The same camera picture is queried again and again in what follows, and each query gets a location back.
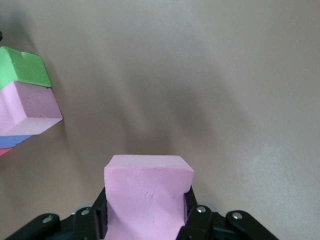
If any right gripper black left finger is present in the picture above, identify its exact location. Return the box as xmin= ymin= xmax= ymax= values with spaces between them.
xmin=4 ymin=186 xmax=111 ymax=240

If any purple foam cube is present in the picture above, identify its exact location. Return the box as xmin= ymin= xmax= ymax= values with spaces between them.
xmin=0 ymin=134 xmax=34 ymax=150

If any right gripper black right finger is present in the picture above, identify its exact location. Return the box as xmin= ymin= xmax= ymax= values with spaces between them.
xmin=175 ymin=186 xmax=280 ymax=240

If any pink foam cube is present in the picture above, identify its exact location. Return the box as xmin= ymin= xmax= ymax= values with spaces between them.
xmin=0 ymin=80 xmax=64 ymax=137
xmin=103 ymin=154 xmax=195 ymax=240

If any green foam cube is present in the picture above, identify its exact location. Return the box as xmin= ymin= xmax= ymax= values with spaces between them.
xmin=0 ymin=46 xmax=53 ymax=91

